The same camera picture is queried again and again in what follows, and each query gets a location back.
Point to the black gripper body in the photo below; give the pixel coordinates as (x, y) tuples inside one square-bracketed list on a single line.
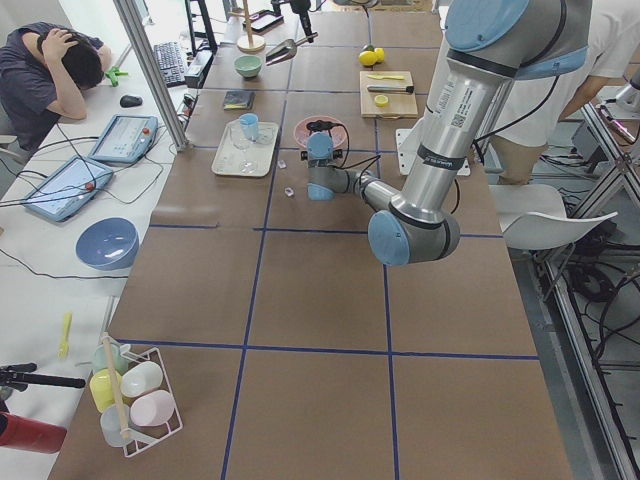
[(303, 155)]

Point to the silver metal ice scoop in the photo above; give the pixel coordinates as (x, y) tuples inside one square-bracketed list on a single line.
[(287, 49)]

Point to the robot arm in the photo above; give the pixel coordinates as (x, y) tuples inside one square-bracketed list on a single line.
[(303, 8), (491, 44)]

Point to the blue cup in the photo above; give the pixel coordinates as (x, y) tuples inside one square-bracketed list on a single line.
[(249, 124)]

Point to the pink bowl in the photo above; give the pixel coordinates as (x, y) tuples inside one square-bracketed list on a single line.
[(301, 133)]

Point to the lemon half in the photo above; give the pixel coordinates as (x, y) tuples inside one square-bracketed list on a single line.
[(381, 101)]

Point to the cream serving tray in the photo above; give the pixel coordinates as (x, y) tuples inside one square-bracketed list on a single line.
[(236, 157)]

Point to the clear wine glass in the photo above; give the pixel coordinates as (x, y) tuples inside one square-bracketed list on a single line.
[(242, 145)]

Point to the wooden cutting board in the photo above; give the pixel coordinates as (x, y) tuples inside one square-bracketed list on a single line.
[(400, 105)]

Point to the yellow plastic knife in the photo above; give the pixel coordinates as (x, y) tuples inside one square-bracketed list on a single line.
[(386, 77)]

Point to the grey yellow cloth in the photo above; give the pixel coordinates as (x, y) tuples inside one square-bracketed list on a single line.
[(238, 100)]

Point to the yellow lemon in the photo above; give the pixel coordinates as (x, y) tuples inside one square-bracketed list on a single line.
[(379, 54), (368, 58)]

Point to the green bowl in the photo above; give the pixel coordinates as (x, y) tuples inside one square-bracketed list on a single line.
[(248, 66)]

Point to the wooden stand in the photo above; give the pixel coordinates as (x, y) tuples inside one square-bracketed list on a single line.
[(249, 42)]

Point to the black keyboard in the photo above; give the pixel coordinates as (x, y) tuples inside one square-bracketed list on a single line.
[(171, 62)]

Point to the black computer mouse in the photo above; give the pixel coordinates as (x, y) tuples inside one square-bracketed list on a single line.
[(130, 101)]

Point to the far teach pendant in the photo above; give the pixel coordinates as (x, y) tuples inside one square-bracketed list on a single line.
[(125, 139)]

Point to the teach pendant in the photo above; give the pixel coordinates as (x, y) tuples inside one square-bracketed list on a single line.
[(125, 139), (68, 189)]

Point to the person in white shirt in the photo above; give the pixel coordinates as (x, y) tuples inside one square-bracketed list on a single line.
[(534, 107)]

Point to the white chair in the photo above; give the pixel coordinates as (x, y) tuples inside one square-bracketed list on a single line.
[(533, 217)]

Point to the blue bowl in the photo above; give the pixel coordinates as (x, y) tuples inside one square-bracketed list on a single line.
[(109, 244)]

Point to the near teach pendant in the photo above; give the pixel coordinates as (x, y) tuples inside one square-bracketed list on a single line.
[(68, 189)]

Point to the seated person dark shirt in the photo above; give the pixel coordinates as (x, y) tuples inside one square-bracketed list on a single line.
[(45, 69)]

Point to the yellow plastic fork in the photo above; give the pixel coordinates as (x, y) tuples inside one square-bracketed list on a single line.
[(63, 348)]

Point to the red bottle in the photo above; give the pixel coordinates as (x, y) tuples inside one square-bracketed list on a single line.
[(28, 434)]

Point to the white wire cup rack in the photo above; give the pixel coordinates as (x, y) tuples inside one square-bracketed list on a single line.
[(133, 395)]

